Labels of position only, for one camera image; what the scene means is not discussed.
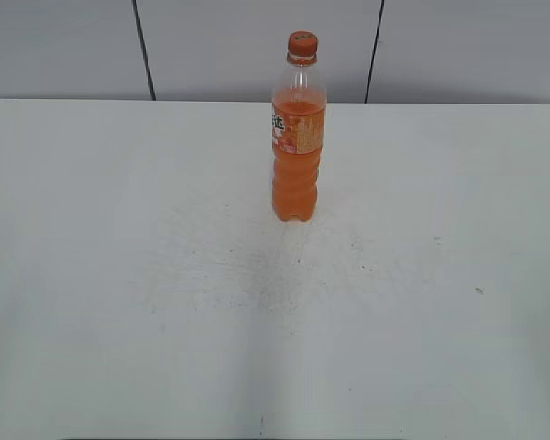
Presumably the orange soda plastic bottle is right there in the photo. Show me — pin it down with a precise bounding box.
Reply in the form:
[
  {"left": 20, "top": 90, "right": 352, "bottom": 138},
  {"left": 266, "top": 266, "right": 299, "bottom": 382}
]
[{"left": 271, "top": 53, "right": 327, "bottom": 221}]

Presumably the orange bottle cap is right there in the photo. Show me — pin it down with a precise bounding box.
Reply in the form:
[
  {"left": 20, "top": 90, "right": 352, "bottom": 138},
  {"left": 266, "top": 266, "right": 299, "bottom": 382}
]
[{"left": 288, "top": 30, "right": 319, "bottom": 58}]

